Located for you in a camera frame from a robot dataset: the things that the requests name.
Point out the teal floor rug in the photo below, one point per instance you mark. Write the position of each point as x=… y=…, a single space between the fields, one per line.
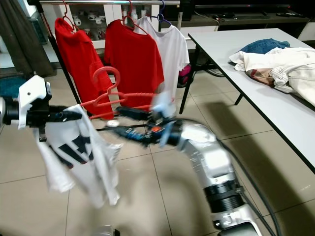
x=12 y=86

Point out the white shirt black print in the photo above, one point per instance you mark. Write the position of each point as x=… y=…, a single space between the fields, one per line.
x=88 y=172

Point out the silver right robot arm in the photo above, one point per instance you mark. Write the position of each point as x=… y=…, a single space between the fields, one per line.
x=211 y=162

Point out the blue jeans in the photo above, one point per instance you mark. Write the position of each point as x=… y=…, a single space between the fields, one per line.
x=263 y=45

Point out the purple plastic hanger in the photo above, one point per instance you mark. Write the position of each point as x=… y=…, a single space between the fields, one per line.
x=162 y=17

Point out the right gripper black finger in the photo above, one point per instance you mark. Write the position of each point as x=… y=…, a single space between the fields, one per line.
x=134 y=114
x=133 y=136

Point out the plain white t-shirt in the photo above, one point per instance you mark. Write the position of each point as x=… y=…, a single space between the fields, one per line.
x=174 y=49

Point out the cream denim jacket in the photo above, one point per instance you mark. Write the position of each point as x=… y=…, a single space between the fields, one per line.
x=275 y=61

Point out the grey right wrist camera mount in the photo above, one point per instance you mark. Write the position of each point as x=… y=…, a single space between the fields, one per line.
x=162 y=105

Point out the white glass door cabinet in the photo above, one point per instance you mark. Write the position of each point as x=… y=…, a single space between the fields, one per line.
x=112 y=12

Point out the metal clothes rack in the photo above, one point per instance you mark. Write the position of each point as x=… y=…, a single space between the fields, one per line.
x=108 y=3

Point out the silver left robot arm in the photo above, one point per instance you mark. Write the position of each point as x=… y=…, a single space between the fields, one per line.
x=10 y=110

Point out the plain red t-shirt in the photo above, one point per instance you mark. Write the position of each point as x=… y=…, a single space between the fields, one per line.
x=78 y=59

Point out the black TV cabinet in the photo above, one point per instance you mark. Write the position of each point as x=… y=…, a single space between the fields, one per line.
x=246 y=12

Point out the beige plaid garment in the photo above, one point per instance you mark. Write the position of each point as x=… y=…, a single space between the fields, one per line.
x=261 y=75

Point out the red polo plaid patch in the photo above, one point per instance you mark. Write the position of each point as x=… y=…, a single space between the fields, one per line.
x=133 y=54

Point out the grey curtain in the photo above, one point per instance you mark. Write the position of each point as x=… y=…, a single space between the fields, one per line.
x=24 y=44

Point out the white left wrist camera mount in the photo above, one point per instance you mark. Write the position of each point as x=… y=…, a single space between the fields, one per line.
x=32 y=93

